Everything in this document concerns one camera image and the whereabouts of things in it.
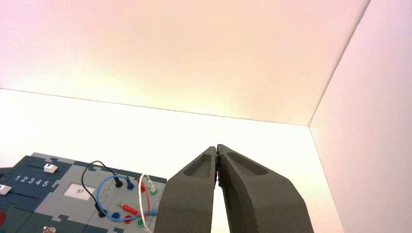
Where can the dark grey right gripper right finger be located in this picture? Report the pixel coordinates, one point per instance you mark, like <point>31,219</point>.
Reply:
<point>257,202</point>

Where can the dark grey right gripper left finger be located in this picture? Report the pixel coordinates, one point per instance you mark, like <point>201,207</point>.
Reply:
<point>190,199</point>

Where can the white display label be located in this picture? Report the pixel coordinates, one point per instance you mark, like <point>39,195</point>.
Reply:
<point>78,192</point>

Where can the blue grey task box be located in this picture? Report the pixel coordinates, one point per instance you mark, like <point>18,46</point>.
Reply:
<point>58,196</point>

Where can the small white slider cap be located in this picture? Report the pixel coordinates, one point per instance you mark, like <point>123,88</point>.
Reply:
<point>50,168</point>
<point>4,189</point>

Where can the red push button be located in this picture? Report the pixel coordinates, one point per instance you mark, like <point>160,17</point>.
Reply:
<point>1,218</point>

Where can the metal toggle switch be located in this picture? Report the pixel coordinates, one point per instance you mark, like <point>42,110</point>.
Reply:
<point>49,229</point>

